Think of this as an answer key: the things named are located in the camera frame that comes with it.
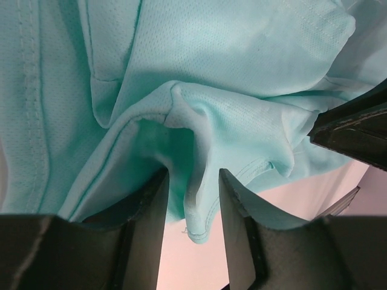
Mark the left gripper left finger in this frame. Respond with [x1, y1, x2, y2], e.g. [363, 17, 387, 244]
[1, 169, 169, 289]

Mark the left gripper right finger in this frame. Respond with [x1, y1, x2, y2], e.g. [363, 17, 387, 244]
[219, 169, 386, 289]

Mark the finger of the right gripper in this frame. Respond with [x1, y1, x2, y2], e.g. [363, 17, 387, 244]
[308, 81, 387, 171]

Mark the mint green t shirt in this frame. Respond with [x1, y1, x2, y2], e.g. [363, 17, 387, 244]
[1, 1, 386, 243]

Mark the aluminium front rail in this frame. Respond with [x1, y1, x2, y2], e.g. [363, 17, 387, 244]
[316, 186, 360, 218]

